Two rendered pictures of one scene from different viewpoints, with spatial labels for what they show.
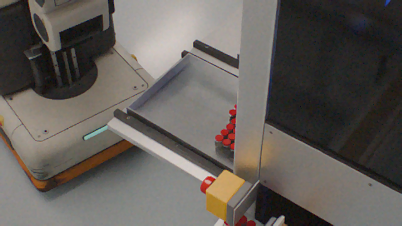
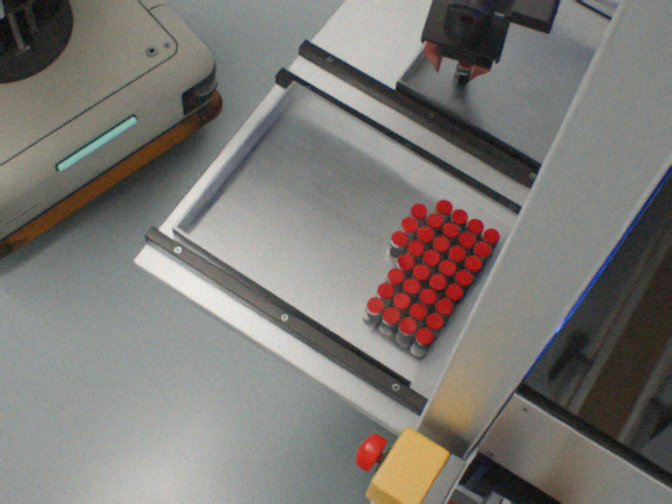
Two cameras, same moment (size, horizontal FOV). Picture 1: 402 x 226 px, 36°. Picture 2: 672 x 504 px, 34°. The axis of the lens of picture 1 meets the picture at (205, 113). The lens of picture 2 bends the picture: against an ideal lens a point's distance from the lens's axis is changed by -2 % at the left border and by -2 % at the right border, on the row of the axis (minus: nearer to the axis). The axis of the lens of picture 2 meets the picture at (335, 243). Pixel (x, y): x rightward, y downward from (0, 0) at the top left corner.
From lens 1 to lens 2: 0.53 m
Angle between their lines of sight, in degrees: 18
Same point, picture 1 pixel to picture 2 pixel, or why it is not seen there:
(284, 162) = (543, 450)
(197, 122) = (322, 253)
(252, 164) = (468, 427)
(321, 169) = (626, 484)
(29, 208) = not seen: outside the picture
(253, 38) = (525, 289)
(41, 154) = not seen: outside the picture
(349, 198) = not seen: outside the picture
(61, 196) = (21, 266)
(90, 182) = (73, 235)
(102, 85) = (85, 48)
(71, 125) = (30, 143)
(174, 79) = (266, 141)
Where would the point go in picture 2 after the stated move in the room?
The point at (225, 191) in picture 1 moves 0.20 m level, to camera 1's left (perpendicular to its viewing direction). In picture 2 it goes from (412, 481) to (211, 490)
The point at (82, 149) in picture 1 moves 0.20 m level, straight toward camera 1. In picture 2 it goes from (56, 186) to (82, 275)
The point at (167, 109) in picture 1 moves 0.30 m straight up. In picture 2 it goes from (256, 220) to (258, 87)
